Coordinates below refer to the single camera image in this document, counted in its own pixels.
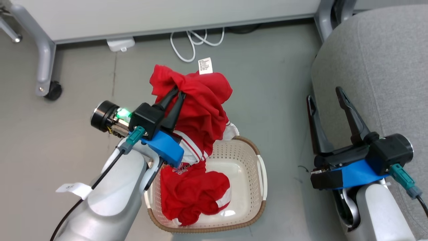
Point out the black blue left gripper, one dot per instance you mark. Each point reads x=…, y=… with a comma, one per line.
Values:
x=150, y=118

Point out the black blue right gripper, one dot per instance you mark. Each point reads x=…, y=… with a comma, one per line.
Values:
x=354, y=170

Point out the red white sports garment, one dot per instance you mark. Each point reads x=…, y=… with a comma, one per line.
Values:
x=200, y=107

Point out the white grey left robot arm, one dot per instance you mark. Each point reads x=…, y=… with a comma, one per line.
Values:
x=110, y=201

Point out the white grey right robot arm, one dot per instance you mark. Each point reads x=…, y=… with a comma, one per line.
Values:
x=378, y=214

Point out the grey fabric sofa seat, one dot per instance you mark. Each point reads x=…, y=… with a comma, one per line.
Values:
x=384, y=67

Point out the cream perforated laundry basket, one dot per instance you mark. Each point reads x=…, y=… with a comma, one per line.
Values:
x=247, y=174

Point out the small white adapter box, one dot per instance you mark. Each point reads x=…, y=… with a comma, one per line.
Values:
x=120, y=44

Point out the wide white partition panel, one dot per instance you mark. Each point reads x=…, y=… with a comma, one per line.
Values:
x=167, y=15

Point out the black caster wheel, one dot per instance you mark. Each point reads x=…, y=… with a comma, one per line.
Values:
x=54, y=90

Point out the white paper tag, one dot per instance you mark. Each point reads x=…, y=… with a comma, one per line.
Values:
x=74, y=189

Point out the grey partition foot with caster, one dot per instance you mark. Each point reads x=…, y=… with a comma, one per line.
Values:
x=45, y=60

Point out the narrow white partition panel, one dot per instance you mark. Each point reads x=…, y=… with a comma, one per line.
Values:
x=391, y=3

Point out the grey metal table leg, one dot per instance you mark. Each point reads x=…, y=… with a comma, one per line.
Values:
x=10, y=31

